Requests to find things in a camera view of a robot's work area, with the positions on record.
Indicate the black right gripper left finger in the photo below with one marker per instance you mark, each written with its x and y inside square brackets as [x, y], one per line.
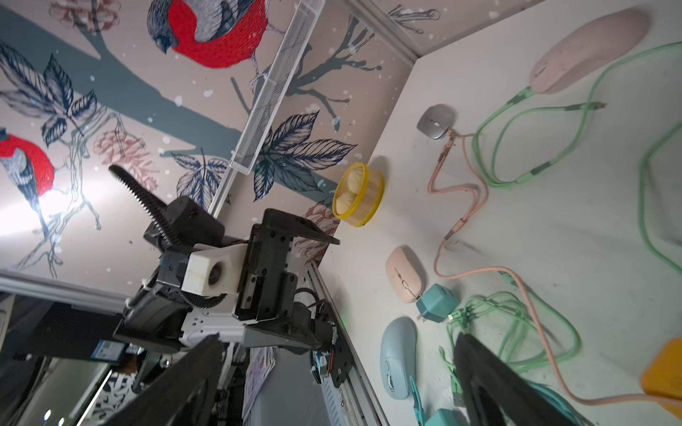
[183, 395]

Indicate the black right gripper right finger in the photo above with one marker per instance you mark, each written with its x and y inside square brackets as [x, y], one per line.
[492, 392]

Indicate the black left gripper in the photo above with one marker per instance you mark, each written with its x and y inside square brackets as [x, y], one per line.
[267, 287]

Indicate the teal USB charger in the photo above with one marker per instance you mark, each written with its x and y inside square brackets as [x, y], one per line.
[446, 417]
[436, 304]

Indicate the light blue wireless mouse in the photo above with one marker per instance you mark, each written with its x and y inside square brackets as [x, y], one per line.
[398, 353]

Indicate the pink wireless mouse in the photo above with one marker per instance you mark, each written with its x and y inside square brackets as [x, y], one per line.
[403, 276]
[590, 47]

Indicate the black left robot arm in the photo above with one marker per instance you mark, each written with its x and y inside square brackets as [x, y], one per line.
[161, 317]

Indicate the white steamed bun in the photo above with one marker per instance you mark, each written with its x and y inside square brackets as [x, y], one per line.
[355, 180]
[344, 202]

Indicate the yellow bamboo steamer basket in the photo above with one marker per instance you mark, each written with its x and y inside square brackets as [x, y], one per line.
[367, 201]

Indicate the orange power strip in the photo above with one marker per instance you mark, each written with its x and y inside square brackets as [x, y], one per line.
[662, 378]

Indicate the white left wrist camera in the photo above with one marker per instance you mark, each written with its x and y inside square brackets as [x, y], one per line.
[214, 271]

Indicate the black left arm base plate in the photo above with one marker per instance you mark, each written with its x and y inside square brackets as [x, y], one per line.
[333, 359]

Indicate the aluminium front rail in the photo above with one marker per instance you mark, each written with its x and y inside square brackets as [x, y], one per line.
[349, 395]

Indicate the silver wireless mouse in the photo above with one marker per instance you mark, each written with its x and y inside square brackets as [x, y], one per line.
[437, 121]

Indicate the white wire wall shelf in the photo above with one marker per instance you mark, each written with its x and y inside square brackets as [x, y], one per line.
[270, 97]

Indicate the aluminium frame corner post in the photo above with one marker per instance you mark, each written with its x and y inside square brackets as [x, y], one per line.
[380, 23]

